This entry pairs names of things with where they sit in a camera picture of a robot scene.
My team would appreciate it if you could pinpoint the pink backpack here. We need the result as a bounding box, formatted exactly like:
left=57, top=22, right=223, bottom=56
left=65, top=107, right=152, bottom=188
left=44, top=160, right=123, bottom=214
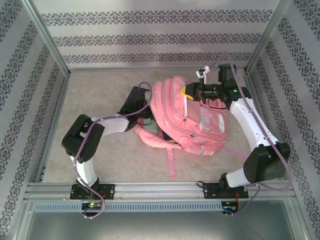
left=134, top=74, right=251, bottom=179

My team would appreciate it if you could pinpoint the grey metal sheet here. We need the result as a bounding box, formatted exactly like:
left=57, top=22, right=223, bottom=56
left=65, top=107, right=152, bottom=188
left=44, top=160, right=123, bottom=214
left=24, top=209, right=298, bottom=240

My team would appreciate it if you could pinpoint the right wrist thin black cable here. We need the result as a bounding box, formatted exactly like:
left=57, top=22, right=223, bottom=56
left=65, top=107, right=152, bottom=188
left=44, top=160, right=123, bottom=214
left=204, top=98, right=230, bottom=110

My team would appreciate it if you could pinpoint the wrist thin black cable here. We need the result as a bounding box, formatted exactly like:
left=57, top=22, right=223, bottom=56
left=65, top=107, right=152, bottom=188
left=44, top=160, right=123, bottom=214
left=138, top=116, right=158, bottom=127
left=204, top=98, right=230, bottom=110

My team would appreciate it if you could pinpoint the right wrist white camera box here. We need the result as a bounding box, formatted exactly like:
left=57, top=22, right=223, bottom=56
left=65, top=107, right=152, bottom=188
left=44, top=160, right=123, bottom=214
left=195, top=65, right=211, bottom=85

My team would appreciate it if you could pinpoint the left wrist thin black cable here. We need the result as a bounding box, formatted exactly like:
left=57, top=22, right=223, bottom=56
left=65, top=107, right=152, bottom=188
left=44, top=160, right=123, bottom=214
left=138, top=116, right=158, bottom=127

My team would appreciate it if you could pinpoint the aluminium frame end rail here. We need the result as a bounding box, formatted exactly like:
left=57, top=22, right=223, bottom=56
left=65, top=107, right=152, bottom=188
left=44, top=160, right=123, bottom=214
left=67, top=66, right=248, bottom=74

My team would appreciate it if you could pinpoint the aluminium frame side rail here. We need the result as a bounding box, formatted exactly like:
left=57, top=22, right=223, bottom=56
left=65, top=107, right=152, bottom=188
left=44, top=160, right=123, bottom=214
left=243, top=72, right=297, bottom=187
left=23, top=72, right=72, bottom=186

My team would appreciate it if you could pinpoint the aluminium frame post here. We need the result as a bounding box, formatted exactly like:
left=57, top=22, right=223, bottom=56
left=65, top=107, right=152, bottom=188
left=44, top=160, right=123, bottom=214
left=23, top=0, right=72, bottom=78
left=243, top=0, right=295, bottom=75

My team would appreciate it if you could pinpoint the wide aluminium mounting rail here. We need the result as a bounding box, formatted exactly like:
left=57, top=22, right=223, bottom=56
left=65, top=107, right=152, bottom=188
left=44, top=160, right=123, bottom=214
left=23, top=181, right=296, bottom=201

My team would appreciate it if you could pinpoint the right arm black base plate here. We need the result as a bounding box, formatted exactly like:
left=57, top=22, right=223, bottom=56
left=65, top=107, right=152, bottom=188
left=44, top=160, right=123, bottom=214
left=202, top=182, right=250, bottom=200

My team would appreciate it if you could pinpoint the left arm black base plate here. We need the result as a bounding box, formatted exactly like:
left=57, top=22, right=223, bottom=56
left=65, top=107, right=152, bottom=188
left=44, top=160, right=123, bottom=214
left=70, top=183, right=116, bottom=201

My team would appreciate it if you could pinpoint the grey slotted cable duct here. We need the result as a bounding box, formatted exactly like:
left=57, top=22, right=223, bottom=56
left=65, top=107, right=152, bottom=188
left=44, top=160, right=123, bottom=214
left=33, top=201, right=223, bottom=212

